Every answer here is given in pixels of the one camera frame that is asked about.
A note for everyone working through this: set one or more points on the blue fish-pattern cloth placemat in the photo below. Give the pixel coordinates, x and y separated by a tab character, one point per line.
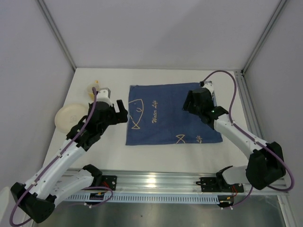
156	117

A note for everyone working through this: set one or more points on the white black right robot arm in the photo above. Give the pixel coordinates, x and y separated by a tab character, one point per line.
265	159

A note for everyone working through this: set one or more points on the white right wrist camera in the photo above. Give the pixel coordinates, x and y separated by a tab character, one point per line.
208	85

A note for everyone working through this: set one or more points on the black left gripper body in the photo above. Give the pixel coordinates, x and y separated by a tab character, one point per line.
113	117

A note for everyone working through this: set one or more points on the aluminium corner post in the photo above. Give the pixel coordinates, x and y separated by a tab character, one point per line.
56	33
265	34

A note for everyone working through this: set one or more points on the aluminium left corner post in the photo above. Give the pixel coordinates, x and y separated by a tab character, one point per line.
56	33

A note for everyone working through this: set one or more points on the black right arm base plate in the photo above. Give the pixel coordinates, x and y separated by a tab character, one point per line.
214	184

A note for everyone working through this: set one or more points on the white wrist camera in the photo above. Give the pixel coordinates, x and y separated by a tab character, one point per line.
208	85
104	96

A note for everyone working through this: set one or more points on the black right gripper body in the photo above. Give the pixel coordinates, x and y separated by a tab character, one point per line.
192	107

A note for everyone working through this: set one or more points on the cream round plate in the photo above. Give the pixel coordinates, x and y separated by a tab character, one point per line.
69	115

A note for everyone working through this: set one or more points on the aluminium right corner post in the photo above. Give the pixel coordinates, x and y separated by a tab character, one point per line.
265	34

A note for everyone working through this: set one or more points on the aluminium right side rail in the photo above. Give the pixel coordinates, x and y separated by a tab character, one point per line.
250	114

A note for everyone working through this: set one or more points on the white slotted cable duct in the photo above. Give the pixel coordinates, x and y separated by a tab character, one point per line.
144	198

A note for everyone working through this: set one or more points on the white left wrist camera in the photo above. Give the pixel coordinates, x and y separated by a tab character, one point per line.
104	96

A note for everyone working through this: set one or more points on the aluminium front mounting rail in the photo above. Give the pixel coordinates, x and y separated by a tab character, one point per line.
160	182

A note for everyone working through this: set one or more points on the yellow plastic cup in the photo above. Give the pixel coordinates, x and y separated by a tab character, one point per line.
90	87

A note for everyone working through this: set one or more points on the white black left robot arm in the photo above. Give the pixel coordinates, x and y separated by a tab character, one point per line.
40	195

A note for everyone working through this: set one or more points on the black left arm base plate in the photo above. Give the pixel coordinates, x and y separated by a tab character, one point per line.
109	181

